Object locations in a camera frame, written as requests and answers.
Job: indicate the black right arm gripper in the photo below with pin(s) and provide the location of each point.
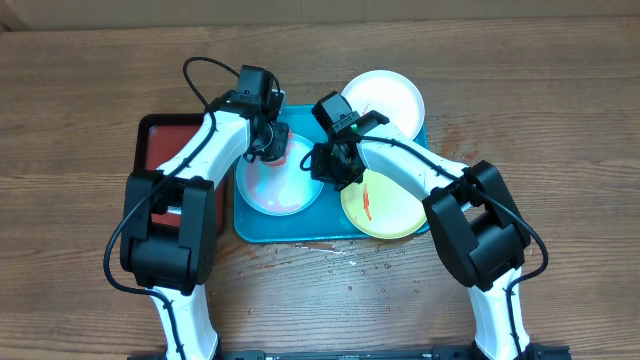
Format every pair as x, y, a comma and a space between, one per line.
325, 173

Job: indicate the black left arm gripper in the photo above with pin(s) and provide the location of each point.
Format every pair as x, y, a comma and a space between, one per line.
278, 146

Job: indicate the light blue plate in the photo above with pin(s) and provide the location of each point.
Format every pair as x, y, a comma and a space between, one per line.
281, 189

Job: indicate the yellow plate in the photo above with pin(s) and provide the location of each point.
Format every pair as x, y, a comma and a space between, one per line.
381, 208

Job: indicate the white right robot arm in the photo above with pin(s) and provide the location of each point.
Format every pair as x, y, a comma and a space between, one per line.
477, 230

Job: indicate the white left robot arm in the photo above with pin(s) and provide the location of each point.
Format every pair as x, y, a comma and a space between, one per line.
168, 234

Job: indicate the teal plastic tray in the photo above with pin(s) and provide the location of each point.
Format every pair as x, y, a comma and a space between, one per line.
324, 219

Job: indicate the black tray with red water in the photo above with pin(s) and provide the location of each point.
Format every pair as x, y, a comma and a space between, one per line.
160, 137

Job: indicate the white plate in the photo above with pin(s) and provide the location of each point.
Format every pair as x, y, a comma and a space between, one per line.
391, 94

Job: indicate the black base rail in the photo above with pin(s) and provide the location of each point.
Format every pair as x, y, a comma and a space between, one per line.
469, 352

